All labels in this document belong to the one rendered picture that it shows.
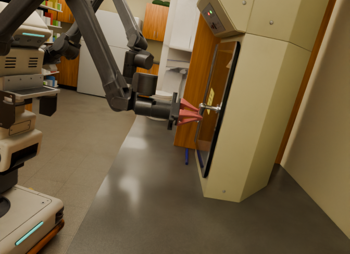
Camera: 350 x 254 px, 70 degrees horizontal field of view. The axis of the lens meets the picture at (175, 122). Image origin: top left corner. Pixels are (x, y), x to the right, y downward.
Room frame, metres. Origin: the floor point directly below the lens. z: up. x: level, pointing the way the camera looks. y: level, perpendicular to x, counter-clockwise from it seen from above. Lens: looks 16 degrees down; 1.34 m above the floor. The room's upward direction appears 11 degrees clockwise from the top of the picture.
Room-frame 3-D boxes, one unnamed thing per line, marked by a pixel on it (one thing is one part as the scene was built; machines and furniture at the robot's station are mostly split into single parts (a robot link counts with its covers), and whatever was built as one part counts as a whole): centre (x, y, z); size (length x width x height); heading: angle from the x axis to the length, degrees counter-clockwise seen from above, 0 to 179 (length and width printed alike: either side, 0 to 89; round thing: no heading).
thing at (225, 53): (0.82, -0.11, 1.19); 0.30 x 0.01 x 0.40; 3
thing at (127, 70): (1.10, 0.24, 1.20); 0.10 x 0.07 x 0.07; 94
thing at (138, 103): (0.73, 0.10, 1.16); 0.07 x 0.06 x 0.07; 92
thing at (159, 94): (1.41, 0.11, 1.01); 0.13 x 0.13 x 0.15
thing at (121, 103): (0.75, 0.13, 1.20); 0.12 x 0.09 x 0.11; 77
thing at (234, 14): (0.81, -0.06, 1.46); 0.32 x 0.11 x 0.10; 4
